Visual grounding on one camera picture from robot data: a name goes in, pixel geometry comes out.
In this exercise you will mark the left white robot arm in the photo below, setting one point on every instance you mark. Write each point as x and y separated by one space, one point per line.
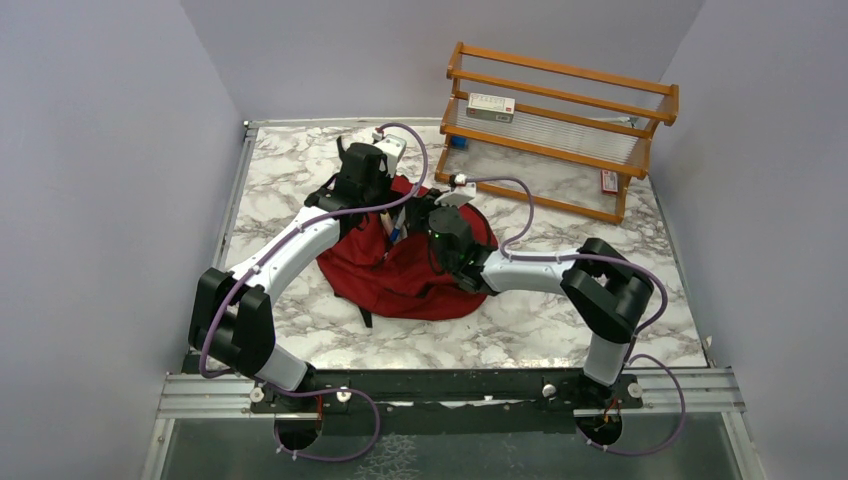
232 319

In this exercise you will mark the red student backpack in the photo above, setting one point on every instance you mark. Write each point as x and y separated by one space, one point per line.
392 280

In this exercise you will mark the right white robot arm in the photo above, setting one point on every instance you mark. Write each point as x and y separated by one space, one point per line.
610 293

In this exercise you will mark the white blue marker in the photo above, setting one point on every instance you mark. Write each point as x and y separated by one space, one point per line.
398 231

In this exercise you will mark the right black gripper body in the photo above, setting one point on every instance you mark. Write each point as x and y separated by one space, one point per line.
419 220

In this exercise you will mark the black metal base rail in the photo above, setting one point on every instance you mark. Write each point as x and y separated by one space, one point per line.
348 402

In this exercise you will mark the small blue block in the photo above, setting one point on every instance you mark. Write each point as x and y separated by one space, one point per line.
458 142

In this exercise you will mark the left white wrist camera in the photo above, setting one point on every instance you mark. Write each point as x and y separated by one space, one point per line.
393 147

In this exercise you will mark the white box on shelf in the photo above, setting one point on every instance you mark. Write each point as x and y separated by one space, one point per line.
490 107

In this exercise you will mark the small red white box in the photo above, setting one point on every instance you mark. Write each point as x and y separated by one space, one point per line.
609 182

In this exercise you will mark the orange wooden shelf rack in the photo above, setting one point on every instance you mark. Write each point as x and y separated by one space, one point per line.
570 123

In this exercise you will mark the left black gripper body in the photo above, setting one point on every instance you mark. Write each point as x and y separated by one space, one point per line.
377 193

